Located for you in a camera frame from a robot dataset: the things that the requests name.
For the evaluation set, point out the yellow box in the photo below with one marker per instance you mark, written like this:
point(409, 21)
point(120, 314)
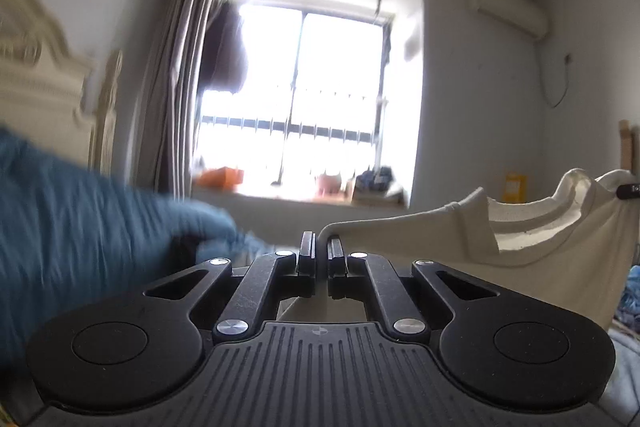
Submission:
point(515, 188)

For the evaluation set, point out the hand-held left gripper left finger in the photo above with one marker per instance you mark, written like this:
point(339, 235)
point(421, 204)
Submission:
point(306, 257)

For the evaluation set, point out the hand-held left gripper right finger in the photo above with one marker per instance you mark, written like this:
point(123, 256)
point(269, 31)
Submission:
point(334, 257)

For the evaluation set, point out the dark hanging garment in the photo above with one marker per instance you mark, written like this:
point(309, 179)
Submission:
point(225, 52)

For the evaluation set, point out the white sweatshirt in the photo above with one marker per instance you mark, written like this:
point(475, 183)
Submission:
point(550, 257)

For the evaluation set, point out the dark bag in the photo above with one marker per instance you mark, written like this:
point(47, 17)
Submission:
point(375, 184)

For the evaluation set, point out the beige curtain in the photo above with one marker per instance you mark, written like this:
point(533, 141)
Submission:
point(185, 57)

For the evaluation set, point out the cream ornate headboard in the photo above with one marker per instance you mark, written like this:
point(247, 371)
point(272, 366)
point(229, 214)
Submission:
point(35, 72)

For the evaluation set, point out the cardboard sheet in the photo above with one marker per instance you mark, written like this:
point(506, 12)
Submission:
point(624, 144)

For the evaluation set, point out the pink pot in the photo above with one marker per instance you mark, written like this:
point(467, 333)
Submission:
point(328, 184)

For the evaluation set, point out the barred window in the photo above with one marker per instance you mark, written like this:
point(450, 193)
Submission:
point(325, 97)

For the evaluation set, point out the blue pillow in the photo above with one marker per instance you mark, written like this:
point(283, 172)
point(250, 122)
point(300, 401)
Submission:
point(75, 232)

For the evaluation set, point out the white air conditioner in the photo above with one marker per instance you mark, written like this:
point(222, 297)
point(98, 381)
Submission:
point(507, 9)

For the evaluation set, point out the orange box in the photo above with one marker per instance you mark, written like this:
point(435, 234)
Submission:
point(222, 177)

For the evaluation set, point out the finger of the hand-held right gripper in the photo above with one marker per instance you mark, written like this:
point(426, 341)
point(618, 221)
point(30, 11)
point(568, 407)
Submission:
point(629, 191)

